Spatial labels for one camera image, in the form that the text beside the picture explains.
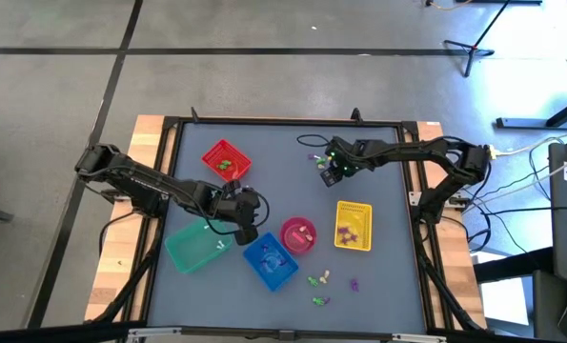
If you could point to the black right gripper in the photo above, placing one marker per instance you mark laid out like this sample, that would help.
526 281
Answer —
342 159

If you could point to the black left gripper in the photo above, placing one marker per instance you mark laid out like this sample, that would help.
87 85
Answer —
245 209

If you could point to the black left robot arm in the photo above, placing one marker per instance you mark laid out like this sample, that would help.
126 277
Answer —
145 183

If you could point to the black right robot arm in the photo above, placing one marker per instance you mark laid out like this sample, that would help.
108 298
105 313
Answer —
407 151

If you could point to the red plastic basket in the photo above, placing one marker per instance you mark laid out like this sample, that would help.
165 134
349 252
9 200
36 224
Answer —
240 164

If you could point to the pink plastic bowl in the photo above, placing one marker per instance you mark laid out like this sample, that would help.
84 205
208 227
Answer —
290 243

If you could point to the yellow plastic basket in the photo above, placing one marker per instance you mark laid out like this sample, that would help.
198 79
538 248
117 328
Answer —
361 219

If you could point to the teal plastic bin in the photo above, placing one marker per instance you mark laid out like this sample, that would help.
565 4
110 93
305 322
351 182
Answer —
192 248

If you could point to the blue plastic basket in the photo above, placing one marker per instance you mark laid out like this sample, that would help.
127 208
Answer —
271 274

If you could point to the white power strip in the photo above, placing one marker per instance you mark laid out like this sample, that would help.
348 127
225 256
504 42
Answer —
492 152

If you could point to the black tripod stand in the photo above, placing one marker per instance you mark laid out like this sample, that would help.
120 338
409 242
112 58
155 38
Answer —
474 47

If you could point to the black desk leg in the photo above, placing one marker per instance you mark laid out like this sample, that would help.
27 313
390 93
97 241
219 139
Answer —
526 123
507 269

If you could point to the dark grey equipment box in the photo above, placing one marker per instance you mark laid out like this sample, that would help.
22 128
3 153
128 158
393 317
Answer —
547 305

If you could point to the black table frame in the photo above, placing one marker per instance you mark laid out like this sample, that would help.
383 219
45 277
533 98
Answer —
264 120

